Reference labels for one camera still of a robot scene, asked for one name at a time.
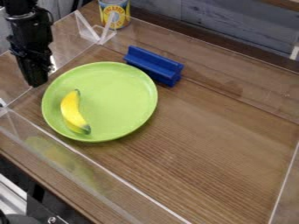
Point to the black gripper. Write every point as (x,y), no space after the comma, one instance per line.
(29,39)

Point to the yellow toy banana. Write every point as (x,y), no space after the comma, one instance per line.
(72,117)

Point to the green round plate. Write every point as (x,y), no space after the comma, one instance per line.
(117,100)

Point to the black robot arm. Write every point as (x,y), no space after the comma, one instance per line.
(18,4)

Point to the yellow labelled tin can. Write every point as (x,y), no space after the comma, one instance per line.
(115,9)

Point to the blue plastic block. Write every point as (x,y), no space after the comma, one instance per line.
(161,69)

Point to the clear acrylic corner bracket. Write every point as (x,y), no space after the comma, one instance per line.
(96,33)

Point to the clear acrylic enclosure wall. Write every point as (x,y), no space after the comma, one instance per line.
(212,161)

